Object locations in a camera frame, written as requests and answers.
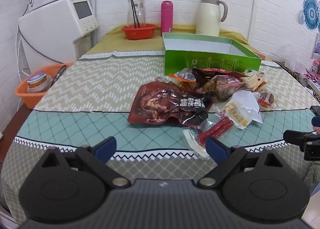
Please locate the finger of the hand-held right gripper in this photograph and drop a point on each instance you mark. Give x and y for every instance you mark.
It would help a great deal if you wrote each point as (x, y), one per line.
(307, 144)
(316, 121)

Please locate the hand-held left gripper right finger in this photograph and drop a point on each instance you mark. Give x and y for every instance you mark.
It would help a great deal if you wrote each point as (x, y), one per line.
(216, 150)

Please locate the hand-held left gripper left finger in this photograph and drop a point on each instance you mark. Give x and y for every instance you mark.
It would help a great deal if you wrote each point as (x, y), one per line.
(106, 147)

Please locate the red sausage stick packet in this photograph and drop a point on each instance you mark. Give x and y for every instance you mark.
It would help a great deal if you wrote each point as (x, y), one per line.
(217, 129)

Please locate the white green-edged snack packet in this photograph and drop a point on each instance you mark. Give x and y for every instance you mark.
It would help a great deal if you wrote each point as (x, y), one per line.
(192, 144)

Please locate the white yellow-print snack packet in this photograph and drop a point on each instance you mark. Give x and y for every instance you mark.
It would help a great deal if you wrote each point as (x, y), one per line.
(243, 109)

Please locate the small red snack packet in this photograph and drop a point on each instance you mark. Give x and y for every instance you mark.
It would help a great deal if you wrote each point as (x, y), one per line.
(267, 99)

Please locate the large red black snack bag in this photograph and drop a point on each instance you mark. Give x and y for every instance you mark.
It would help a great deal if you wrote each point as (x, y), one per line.
(160, 104)

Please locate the cream biscuit packet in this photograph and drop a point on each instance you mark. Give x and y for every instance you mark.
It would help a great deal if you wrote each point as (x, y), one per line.
(255, 80)

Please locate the clear orange-edged nut packet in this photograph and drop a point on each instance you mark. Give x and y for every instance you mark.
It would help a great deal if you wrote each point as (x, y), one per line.
(185, 76)

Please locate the green cardboard box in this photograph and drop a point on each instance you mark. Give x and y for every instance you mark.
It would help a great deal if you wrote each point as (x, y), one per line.
(190, 56)

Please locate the pile of pink sticks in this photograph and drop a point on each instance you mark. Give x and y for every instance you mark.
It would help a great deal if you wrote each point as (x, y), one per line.
(311, 75)

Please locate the pink lidded jar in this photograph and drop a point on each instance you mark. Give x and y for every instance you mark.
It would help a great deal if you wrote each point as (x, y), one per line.
(316, 66)

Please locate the leopard print cloth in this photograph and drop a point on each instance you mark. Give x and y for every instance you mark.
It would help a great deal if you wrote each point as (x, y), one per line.
(287, 69)

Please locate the patterned tablecloth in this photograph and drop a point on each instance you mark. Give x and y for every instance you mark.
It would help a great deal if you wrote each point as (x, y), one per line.
(87, 86)

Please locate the red printed card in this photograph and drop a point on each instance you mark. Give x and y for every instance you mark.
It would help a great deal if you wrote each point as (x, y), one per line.
(261, 56)

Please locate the metal pan lid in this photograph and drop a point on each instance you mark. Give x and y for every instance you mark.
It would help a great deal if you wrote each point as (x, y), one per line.
(60, 74)

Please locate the orange plastic basin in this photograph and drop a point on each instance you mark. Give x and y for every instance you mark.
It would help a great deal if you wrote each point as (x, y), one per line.
(27, 96)

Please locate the jar with striped lid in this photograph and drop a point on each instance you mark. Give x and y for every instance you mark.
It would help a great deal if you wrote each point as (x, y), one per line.
(37, 79)

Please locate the red plastic basket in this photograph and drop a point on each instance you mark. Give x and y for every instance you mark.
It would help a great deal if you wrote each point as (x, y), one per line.
(138, 32)

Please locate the white machine with screen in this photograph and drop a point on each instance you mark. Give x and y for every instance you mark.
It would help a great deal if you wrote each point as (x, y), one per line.
(50, 31)

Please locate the cream thermos jug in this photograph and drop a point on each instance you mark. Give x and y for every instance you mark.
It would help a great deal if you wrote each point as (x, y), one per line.
(208, 19)

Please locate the black straw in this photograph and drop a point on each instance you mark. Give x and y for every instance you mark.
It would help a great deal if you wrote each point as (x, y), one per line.
(135, 17)
(133, 9)

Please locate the glass pitcher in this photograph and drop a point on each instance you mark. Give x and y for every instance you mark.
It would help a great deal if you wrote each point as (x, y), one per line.
(140, 14)

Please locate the pink bottle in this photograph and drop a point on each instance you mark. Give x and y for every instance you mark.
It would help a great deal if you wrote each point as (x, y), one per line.
(167, 19)

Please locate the purple wall picture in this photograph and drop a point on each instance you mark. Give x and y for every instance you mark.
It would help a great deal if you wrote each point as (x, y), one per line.
(317, 46)

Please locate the large blue round wall decoration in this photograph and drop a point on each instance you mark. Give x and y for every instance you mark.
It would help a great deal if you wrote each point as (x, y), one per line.
(312, 12)

